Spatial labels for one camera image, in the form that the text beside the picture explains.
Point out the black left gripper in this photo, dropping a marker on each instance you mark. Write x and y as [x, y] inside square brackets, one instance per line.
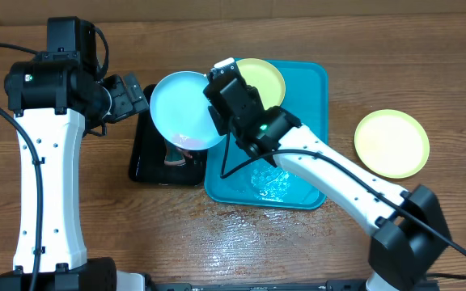
[124, 104]

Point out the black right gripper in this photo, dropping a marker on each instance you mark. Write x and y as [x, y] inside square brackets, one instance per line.
[222, 118]

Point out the yellow plate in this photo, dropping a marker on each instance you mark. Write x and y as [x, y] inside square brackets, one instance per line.
[266, 78]
[392, 144]

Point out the light blue plate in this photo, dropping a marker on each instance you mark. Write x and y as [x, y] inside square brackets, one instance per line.
[179, 110]

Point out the green orange sponge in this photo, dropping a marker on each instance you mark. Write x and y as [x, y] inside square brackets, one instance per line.
[175, 156]

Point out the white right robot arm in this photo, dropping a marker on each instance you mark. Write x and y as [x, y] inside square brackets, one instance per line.
[407, 228]

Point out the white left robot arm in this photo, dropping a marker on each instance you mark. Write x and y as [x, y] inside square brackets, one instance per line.
[55, 104]

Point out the teal plastic tray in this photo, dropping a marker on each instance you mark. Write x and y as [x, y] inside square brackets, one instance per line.
[259, 183]

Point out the black plastic tray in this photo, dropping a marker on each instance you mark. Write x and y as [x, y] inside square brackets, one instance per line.
[148, 153]

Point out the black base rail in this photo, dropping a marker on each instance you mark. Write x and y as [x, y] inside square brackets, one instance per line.
[331, 285]

